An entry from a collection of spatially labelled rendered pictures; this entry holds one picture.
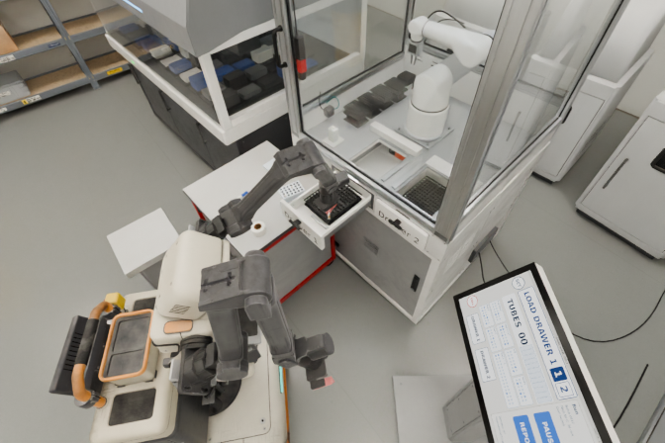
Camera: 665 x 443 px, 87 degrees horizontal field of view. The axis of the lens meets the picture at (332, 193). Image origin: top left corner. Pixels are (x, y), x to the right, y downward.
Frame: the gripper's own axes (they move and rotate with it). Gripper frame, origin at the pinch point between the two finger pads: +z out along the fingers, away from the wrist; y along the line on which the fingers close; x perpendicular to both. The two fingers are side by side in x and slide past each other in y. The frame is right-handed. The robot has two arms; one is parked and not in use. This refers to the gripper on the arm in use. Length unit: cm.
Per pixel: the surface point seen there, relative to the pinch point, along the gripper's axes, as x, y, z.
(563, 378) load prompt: 96, 4, -23
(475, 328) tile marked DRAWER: 73, 1, -6
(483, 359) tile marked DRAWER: 80, 8, -7
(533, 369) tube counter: 91, 5, -17
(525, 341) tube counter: 86, 0, -18
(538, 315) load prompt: 84, -7, -22
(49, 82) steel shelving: -401, 57, 85
